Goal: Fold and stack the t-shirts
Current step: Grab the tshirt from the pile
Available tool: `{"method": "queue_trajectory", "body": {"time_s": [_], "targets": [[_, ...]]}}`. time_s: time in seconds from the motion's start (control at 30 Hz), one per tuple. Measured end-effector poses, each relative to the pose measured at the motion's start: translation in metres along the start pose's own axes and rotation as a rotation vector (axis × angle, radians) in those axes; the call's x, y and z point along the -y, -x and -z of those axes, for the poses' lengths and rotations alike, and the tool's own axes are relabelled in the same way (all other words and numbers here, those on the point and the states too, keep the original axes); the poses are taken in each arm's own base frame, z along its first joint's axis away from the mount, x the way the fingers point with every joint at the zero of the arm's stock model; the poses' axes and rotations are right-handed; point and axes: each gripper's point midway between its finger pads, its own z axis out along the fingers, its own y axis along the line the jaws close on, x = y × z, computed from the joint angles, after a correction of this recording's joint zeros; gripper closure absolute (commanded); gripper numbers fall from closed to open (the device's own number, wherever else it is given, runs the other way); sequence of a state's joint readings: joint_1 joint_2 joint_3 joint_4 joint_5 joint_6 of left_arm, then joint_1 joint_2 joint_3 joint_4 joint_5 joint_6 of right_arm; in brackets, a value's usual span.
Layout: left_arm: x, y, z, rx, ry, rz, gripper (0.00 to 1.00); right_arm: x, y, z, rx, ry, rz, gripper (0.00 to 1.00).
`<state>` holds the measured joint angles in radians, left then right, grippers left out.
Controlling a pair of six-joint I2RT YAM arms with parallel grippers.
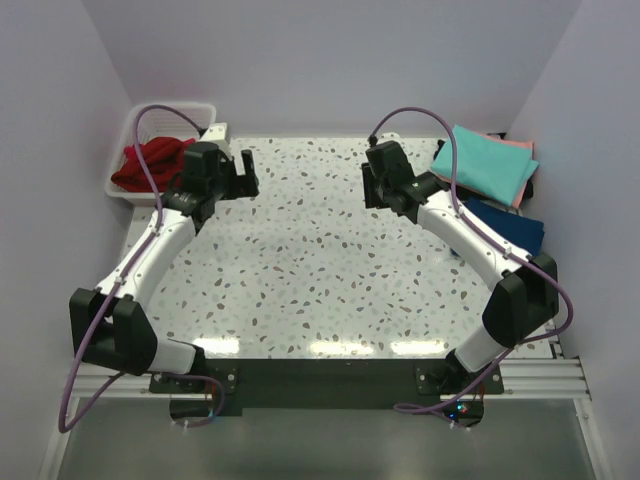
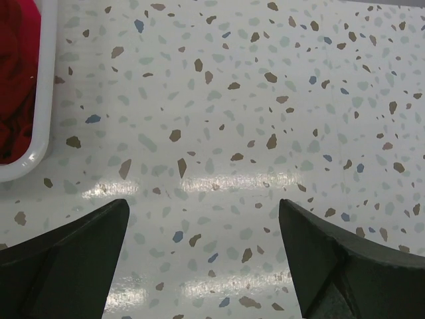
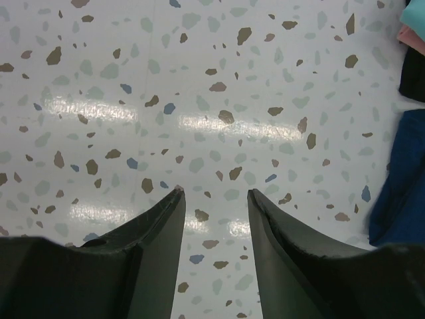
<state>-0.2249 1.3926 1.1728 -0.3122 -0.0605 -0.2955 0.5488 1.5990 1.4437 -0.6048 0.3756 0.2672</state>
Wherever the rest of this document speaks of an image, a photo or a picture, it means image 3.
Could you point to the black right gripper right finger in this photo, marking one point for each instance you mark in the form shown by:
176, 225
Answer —
303, 273

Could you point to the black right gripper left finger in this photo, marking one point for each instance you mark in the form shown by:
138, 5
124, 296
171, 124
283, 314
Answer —
130, 272

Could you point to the navy blue folded t-shirt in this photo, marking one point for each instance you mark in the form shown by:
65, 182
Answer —
398, 213

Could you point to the pink folded t-shirt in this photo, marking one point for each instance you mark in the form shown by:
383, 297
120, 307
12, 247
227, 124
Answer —
407, 36

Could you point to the teal folded t-shirt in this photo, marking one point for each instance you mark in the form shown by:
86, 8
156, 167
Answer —
413, 16

